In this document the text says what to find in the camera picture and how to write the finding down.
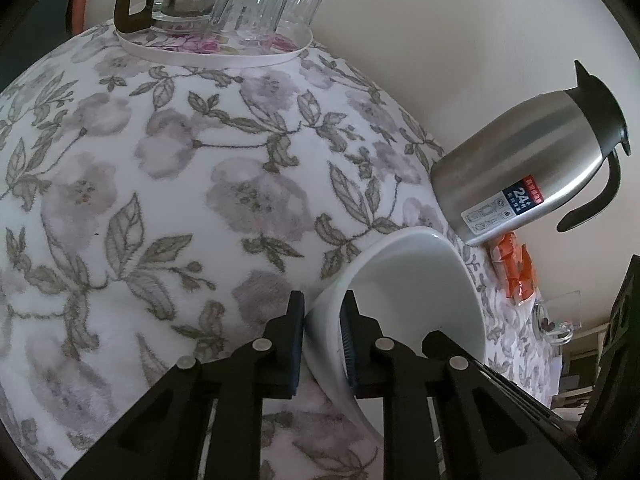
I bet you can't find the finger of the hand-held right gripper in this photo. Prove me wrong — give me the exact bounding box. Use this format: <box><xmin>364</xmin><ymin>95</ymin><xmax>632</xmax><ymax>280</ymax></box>
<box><xmin>577</xmin><ymin>255</ymin><xmax>640</xmax><ymax>456</ymax></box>

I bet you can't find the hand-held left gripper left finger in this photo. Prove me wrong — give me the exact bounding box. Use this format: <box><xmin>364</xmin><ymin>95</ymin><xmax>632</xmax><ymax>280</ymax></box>
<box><xmin>62</xmin><ymin>290</ymin><xmax>306</xmax><ymax>480</ymax></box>

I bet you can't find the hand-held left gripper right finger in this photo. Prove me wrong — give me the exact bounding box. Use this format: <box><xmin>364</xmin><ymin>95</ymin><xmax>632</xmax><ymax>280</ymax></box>
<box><xmin>339</xmin><ymin>291</ymin><xmax>596</xmax><ymax>480</ymax></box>

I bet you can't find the white bowl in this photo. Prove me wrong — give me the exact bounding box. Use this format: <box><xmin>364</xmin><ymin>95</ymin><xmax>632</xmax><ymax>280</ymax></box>
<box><xmin>302</xmin><ymin>226</ymin><xmax>487</xmax><ymax>441</ymax></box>

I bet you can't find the clear glass mug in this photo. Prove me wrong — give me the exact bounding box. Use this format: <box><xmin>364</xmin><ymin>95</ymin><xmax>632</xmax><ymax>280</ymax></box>
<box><xmin>532</xmin><ymin>290</ymin><xmax>584</xmax><ymax>346</ymax></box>

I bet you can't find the orange snack packet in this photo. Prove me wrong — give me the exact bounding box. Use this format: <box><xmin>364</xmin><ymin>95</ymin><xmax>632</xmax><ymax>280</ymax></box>
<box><xmin>505</xmin><ymin>260</ymin><xmax>539</xmax><ymax>307</ymax></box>
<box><xmin>492</xmin><ymin>232</ymin><xmax>527</xmax><ymax>281</ymax></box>

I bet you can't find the floral grey tablecloth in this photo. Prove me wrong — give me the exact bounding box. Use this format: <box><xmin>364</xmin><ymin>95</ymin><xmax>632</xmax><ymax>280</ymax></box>
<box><xmin>0</xmin><ymin>25</ymin><xmax>566</xmax><ymax>480</ymax></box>

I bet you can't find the stainless steel thermos jug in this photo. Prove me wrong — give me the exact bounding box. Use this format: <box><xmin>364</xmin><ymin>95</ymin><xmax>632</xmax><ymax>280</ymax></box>
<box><xmin>430</xmin><ymin>60</ymin><xmax>632</xmax><ymax>247</ymax></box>

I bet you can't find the white round tray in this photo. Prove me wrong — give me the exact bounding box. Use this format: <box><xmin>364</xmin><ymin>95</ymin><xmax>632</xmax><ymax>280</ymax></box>
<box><xmin>116</xmin><ymin>25</ymin><xmax>314</xmax><ymax>67</ymax></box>

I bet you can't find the clear glass tumbler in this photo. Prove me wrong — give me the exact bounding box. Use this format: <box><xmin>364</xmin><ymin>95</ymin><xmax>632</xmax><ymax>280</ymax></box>
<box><xmin>277</xmin><ymin>0</ymin><xmax>327</xmax><ymax>32</ymax></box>
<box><xmin>210</xmin><ymin>0</ymin><xmax>292</xmax><ymax>43</ymax></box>

